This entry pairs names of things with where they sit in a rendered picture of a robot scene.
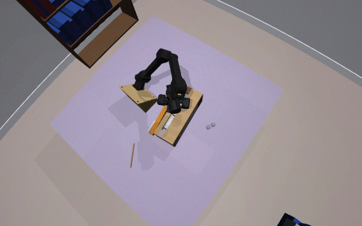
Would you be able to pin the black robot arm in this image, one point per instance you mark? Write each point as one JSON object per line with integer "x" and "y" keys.
{"x": 178, "y": 84}

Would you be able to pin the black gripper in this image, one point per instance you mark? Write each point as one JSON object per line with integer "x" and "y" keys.
{"x": 162, "y": 100}

